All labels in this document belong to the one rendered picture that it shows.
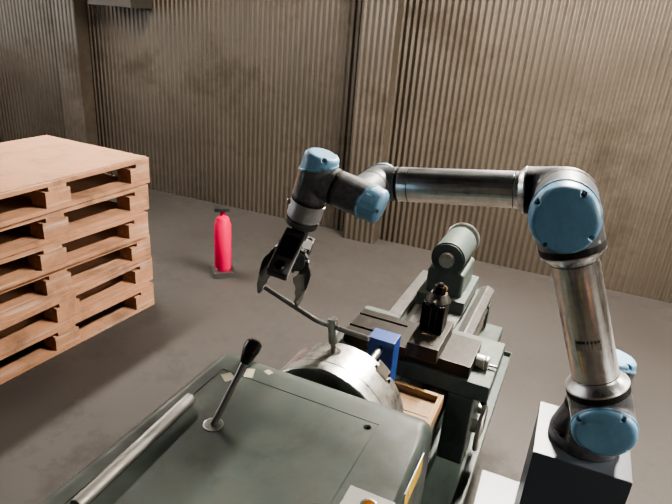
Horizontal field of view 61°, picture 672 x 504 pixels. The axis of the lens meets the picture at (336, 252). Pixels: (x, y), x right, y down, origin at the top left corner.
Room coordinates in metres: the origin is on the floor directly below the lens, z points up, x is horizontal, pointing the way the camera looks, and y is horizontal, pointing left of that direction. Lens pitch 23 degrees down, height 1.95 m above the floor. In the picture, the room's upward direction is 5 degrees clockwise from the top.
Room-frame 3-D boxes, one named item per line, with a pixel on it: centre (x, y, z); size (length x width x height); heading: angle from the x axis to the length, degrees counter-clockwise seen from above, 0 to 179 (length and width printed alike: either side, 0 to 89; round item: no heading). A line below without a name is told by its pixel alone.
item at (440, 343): (1.62, -0.33, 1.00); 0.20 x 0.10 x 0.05; 157
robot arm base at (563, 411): (1.05, -0.59, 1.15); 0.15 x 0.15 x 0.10
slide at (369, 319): (1.67, -0.28, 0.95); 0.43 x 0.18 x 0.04; 67
